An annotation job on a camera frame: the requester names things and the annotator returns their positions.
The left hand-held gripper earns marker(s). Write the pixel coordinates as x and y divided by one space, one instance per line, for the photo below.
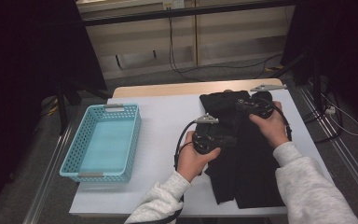
205 137

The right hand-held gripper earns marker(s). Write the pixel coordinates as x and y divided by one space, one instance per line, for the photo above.
261 104

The black pants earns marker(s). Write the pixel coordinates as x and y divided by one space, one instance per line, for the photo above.
254 174

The light blue plastic basket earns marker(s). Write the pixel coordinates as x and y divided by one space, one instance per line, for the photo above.
105 143

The person's right hand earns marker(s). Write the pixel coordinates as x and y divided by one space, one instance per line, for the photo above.
273 130

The person's left hand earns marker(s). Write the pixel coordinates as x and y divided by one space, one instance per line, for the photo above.
192 165

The black stand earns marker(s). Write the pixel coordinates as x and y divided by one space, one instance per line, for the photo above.
61 109
315 81

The white power strip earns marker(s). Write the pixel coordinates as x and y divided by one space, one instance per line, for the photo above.
330 109

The black horizontal bar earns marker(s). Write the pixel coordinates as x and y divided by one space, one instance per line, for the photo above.
183 12

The large black curtain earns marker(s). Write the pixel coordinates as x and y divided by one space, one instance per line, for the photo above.
28 62

